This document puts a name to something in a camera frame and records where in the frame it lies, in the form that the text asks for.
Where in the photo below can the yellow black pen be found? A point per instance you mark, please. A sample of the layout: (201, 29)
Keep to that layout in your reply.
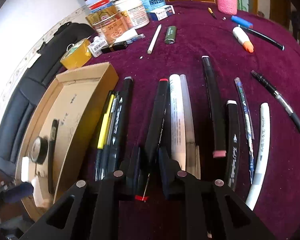
(102, 134)

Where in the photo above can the white orange glue bottle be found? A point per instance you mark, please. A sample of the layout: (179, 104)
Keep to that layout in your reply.
(243, 39)

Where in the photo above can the cardboard box tray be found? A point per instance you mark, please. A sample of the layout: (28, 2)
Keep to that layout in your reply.
(75, 98)

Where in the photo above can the black fineliner pen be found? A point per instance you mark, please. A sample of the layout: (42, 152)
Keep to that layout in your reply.
(51, 150)

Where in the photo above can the black marker white cap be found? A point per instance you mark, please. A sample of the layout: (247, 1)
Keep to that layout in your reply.
(233, 144)

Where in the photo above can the black marker grey cap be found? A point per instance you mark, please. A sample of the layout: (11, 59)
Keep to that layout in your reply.
(119, 135)

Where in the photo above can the green lighter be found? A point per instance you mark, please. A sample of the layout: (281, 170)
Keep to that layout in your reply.
(170, 35)

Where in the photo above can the gold packet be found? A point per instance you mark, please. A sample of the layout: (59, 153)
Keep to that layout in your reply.
(101, 15)

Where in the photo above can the dark tape roll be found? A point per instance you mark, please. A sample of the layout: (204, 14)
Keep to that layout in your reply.
(38, 150)

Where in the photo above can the white medicine jar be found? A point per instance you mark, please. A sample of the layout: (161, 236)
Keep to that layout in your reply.
(133, 12)

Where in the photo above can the translucent white pen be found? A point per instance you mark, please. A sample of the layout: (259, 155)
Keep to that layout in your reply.
(192, 150)

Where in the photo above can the white barcode box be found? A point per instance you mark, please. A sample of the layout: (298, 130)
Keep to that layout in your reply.
(96, 46)

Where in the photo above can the yellow tape roll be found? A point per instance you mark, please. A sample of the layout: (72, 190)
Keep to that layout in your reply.
(77, 55)

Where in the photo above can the white charger adapter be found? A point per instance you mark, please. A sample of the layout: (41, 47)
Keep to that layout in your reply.
(25, 169)

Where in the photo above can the black bag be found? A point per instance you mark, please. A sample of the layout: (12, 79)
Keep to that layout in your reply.
(31, 88)

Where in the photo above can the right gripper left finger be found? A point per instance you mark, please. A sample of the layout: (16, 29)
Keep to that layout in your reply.
(137, 176)

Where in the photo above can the white power adapter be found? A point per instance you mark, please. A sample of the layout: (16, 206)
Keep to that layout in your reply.
(42, 197)

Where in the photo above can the purple tablecloth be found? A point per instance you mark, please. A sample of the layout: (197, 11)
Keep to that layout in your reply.
(212, 140)

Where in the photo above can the black marker pink cap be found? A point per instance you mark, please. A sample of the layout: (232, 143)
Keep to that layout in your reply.
(215, 109)

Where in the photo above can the black clear pen by jars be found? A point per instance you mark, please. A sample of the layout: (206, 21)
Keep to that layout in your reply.
(120, 45)

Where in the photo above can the white stick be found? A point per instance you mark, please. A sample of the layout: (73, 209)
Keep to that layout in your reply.
(154, 39)

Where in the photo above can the blue lighter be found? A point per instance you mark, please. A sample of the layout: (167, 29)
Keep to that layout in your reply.
(241, 21)

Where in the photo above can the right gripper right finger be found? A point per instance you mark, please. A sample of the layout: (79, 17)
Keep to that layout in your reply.
(168, 169)

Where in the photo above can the blue patterned clear pen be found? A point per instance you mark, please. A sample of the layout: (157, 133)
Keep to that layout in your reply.
(247, 125)

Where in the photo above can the black retractable gel pen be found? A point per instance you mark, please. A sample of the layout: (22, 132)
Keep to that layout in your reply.
(278, 96)

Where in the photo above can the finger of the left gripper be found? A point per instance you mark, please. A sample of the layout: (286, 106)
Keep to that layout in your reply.
(17, 192)

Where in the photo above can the white slim marker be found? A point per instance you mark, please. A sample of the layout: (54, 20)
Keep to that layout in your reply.
(262, 159)

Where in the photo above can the black marker red cap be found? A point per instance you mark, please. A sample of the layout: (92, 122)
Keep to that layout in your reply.
(153, 139)

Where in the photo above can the small yellow black screwdriver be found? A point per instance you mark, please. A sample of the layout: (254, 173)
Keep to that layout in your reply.
(212, 13)

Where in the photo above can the blue white small box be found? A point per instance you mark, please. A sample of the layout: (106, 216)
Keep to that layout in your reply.
(161, 13)

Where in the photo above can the black marker teal caps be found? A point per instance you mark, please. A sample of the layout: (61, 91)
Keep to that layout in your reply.
(263, 37)

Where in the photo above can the clear orange label jar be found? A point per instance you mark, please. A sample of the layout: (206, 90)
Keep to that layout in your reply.
(111, 28)

